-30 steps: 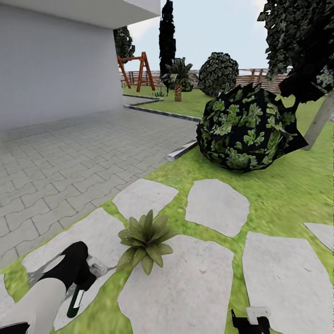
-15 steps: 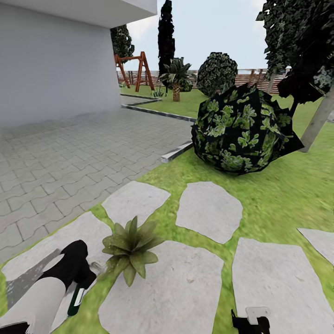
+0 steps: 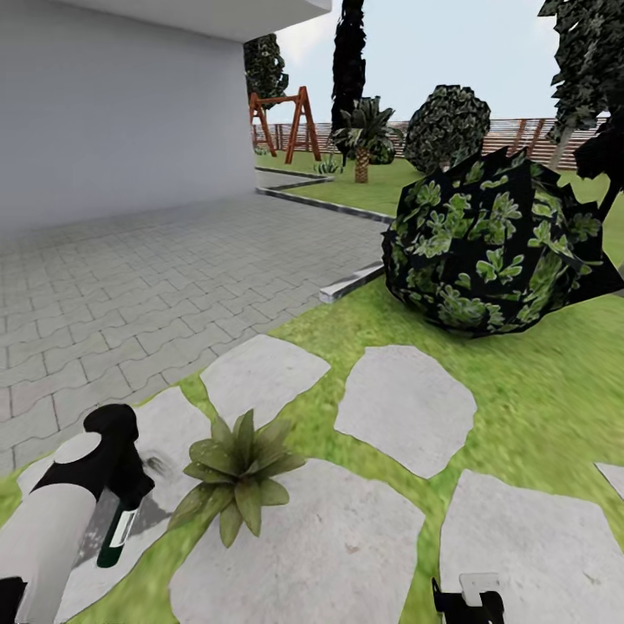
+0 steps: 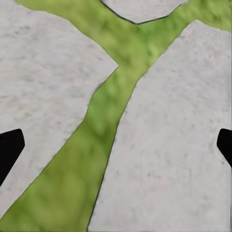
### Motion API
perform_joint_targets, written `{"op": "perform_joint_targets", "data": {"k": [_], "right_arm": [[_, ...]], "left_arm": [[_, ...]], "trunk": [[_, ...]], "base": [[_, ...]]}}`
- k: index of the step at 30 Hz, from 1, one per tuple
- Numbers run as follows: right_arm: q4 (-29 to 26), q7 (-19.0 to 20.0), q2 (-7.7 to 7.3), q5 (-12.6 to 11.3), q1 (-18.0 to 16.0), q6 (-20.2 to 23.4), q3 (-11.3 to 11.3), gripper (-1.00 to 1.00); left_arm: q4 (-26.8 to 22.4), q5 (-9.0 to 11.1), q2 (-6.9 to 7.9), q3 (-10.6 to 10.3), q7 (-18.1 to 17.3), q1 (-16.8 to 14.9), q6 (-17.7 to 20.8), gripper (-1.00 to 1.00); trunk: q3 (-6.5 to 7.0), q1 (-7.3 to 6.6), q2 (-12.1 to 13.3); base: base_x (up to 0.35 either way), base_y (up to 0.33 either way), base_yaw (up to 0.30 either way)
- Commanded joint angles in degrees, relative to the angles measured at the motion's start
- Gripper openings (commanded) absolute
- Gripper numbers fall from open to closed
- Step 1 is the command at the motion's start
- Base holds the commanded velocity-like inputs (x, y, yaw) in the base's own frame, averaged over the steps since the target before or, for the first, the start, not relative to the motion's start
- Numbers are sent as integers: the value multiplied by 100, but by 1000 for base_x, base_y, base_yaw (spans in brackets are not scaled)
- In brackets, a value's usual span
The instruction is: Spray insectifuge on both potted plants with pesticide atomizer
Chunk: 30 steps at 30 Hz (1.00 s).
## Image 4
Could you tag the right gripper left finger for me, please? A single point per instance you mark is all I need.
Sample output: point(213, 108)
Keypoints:
point(11, 145)

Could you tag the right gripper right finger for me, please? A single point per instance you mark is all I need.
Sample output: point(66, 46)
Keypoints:
point(224, 143)

